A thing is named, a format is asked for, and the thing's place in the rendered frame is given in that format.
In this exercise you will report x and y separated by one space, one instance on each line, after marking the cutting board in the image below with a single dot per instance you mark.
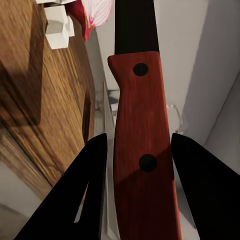
47 96

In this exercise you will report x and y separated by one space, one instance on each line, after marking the drop in sink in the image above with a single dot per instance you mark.
111 224

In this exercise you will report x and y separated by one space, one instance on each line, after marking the parer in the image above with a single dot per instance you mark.
144 185

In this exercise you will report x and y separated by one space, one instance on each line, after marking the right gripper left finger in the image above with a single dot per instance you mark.
54 218

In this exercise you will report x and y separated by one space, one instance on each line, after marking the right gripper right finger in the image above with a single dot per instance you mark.
211 187

